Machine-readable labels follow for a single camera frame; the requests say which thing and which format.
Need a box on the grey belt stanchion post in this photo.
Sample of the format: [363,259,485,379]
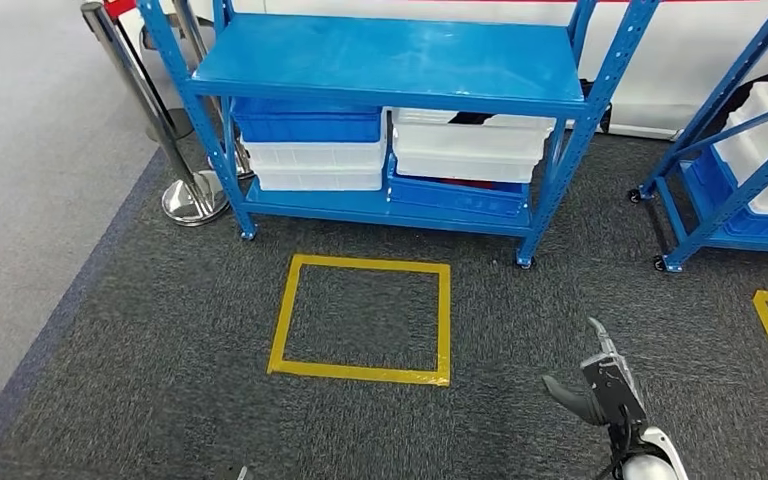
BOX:
[171,0,257,182]

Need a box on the blue metal shelf rack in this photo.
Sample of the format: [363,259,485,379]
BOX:
[627,0,768,274]
[135,0,664,270]

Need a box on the red barrier belt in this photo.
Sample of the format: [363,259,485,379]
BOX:
[102,0,763,21]

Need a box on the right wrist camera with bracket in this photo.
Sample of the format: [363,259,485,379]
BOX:
[580,352,649,429]

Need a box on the chrome base stanchion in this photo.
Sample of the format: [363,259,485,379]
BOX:
[80,1,230,228]

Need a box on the black camera cable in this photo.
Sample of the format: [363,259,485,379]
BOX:
[595,423,632,480]

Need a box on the black belt stanchion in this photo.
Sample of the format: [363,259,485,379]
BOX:
[115,18,195,143]

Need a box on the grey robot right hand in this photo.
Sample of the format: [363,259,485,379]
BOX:
[541,316,648,429]

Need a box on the black part in bin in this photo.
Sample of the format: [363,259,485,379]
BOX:
[446,111,495,128]

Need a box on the white car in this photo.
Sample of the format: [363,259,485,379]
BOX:
[118,0,768,142]

